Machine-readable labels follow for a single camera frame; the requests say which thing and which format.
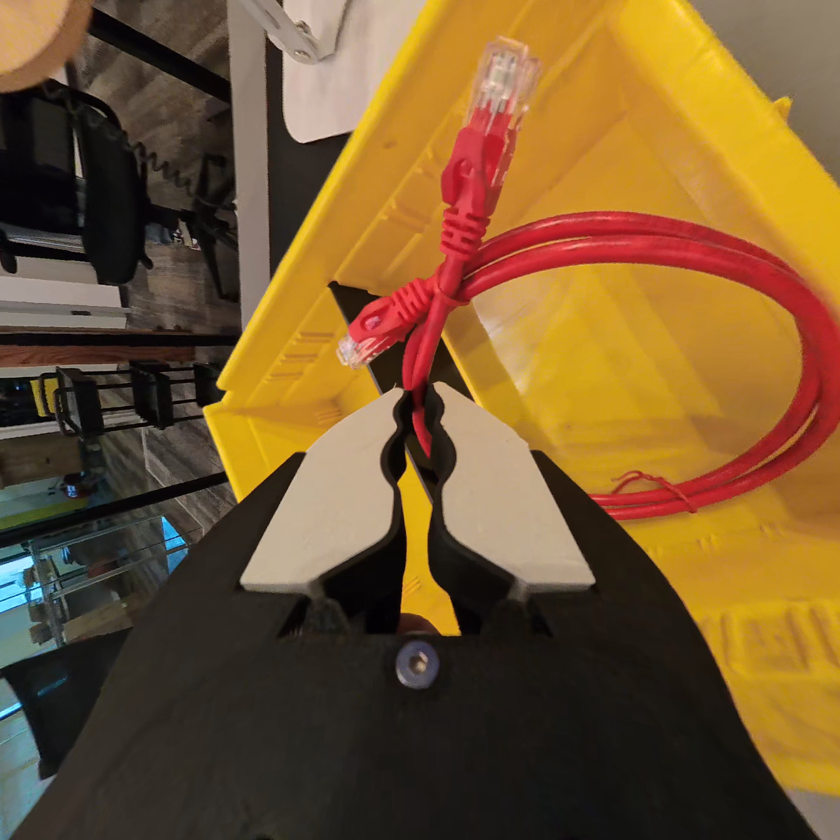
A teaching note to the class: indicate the black metal rack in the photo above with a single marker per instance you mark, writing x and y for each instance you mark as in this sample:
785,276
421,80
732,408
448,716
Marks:
148,394

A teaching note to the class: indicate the metal stand bracket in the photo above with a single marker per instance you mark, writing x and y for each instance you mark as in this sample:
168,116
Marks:
289,33

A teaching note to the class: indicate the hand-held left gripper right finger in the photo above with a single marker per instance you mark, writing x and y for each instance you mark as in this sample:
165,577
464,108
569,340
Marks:
512,512

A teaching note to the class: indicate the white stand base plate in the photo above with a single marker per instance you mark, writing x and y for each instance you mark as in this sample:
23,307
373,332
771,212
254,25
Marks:
315,98

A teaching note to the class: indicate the yellow plastic bin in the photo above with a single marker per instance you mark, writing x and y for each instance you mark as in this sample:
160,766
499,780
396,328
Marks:
656,197

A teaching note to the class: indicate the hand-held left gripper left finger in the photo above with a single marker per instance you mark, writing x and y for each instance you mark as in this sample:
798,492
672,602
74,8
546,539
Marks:
328,512

